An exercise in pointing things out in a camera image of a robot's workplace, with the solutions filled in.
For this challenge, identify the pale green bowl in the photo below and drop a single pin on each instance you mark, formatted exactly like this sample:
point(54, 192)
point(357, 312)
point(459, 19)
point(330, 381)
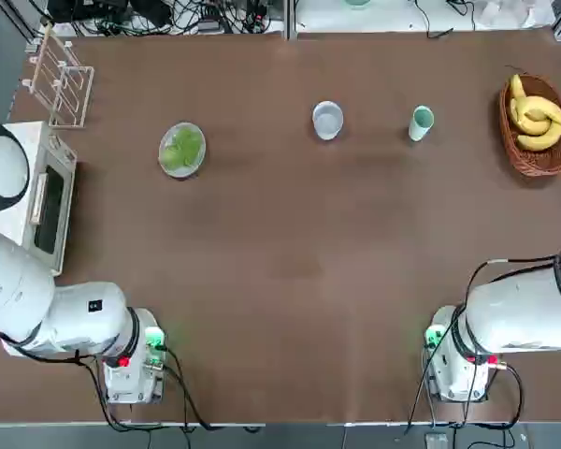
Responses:
point(356, 4)

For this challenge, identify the small grey bowl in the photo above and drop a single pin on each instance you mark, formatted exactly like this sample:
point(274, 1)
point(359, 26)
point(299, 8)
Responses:
point(328, 121)

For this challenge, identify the brown wicker basket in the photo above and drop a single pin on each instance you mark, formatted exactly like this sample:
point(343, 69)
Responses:
point(542, 161)

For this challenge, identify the cream toaster oven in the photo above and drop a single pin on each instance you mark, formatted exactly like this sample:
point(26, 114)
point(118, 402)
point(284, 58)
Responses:
point(51, 210)

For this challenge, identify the green lettuce leaf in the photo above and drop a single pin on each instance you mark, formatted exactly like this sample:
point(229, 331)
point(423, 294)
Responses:
point(184, 145)

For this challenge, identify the black equipment box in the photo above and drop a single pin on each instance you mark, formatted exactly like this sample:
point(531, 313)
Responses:
point(89, 7)

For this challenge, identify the small grey box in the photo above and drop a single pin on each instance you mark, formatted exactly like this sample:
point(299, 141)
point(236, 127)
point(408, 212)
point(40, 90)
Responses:
point(435, 442)

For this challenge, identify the clear plastic bag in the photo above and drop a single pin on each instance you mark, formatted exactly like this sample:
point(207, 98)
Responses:
point(495, 11)

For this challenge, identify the clear acrylic rack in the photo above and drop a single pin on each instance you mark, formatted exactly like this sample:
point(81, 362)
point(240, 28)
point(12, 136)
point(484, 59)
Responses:
point(77, 68)

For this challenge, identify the aluminium frame post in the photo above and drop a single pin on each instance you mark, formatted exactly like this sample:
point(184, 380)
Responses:
point(291, 18)

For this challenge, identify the pale green cup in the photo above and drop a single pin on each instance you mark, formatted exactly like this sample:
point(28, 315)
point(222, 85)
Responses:
point(418, 131)

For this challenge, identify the large grey plate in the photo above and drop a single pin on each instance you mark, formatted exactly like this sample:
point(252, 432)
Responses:
point(183, 173)

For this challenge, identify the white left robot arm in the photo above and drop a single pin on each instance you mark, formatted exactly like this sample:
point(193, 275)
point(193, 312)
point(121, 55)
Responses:
point(84, 318)

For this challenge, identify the white side table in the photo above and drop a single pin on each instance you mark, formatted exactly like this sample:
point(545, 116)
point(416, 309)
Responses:
point(392, 18)

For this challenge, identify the yellow banana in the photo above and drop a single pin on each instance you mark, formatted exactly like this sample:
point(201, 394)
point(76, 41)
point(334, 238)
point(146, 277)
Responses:
point(530, 125)
point(516, 86)
point(540, 141)
point(549, 106)

